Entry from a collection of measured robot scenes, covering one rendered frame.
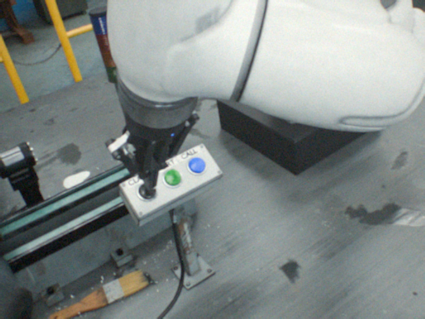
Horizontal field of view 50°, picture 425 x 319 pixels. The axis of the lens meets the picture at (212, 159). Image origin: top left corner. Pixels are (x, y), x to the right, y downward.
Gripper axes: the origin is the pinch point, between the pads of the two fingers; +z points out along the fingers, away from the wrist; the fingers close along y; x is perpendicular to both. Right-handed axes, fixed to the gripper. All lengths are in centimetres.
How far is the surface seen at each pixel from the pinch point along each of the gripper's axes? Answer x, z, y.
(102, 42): -48, 30, -15
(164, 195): 2.1, 8.1, -2.2
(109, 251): -1.2, 37.4, 7.2
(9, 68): -179, 193, -9
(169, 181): 0.5, 7.3, -4.2
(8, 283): 4.0, 4.5, 24.4
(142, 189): -0.4, 7.3, 0.6
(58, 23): -190, 180, -48
